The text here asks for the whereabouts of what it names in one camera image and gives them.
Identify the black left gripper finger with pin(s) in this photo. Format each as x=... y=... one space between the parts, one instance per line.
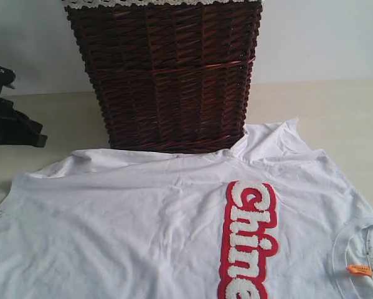
x=29 y=131

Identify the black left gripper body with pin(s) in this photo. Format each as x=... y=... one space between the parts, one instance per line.
x=8 y=122

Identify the white t-shirt with red lettering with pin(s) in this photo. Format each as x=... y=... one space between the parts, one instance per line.
x=267 y=218

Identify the dark brown wicker basket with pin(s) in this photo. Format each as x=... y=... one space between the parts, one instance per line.
x=171 y=79

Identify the grey fabric liner lace trim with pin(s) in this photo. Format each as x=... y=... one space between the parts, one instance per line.
x=78 y=4

